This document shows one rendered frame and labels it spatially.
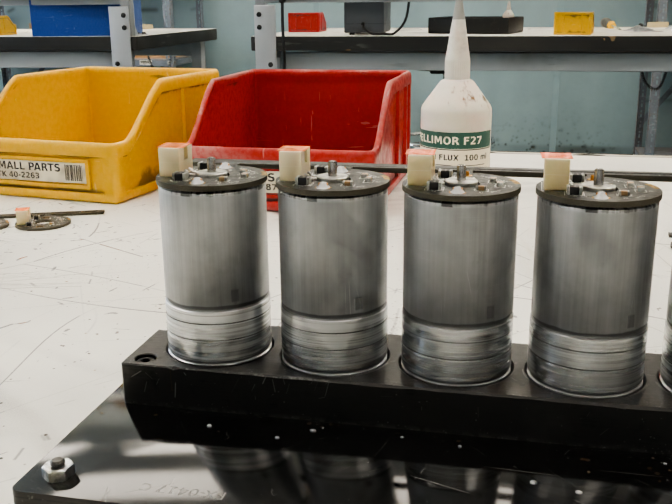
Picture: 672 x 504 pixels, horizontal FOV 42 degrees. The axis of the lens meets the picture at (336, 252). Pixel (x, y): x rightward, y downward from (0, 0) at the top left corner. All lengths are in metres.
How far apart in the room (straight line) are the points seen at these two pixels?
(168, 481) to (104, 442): 0.02
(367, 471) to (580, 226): 0.06
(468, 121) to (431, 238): 0.23
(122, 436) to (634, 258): 0.11
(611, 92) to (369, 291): 4.39
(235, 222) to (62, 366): 0.09
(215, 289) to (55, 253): 0.19
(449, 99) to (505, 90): 4.14
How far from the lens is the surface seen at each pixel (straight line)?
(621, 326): 0.19
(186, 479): 0.18
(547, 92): 4.55
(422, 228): 0.18
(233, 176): 0.20
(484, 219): 0.18
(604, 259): 0.18
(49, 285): 0.34
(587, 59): 2.48
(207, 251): 0.19
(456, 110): 0.41
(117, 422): 0.20
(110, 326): 0.29
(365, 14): 2.55
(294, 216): 0.18
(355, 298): 0.19
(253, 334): 0.20
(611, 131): 4.59
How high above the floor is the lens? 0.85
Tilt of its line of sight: 16 degrees down
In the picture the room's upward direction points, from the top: 1 degrees counter-clockwise
